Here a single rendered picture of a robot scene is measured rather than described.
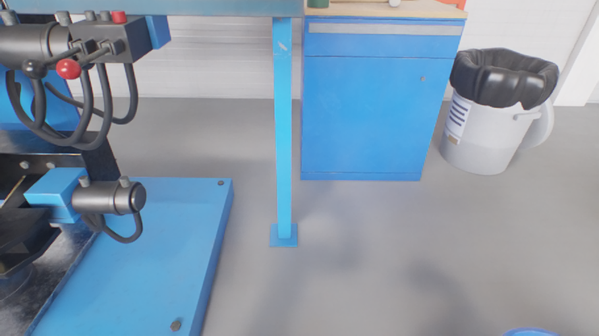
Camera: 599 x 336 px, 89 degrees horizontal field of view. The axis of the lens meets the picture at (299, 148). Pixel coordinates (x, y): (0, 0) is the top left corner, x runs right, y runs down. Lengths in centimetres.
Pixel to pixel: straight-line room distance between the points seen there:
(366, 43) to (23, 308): 163
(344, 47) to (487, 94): 84
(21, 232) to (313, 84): 119
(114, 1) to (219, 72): 200
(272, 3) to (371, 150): 115
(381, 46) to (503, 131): 91
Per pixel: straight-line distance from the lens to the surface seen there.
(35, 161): 129
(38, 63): 70
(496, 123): 203
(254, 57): 275
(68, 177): 118
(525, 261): 178
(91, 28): 83
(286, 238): 151
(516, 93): 194
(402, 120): 171
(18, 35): 95
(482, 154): 213
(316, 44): 148
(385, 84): 160
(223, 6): 83
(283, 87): 106
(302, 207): 167
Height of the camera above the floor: 115
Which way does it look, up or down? 33 degrees down
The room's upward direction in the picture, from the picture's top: 1 degrees clockwise
